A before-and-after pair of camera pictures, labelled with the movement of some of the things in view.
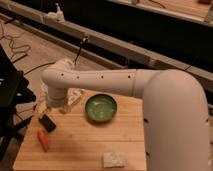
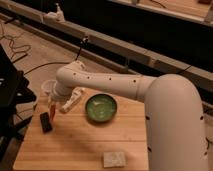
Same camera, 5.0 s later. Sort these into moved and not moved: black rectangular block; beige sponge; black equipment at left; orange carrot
Moved: orange carrot
Not moved: black equipment at left; black rectangular block; beige sponge
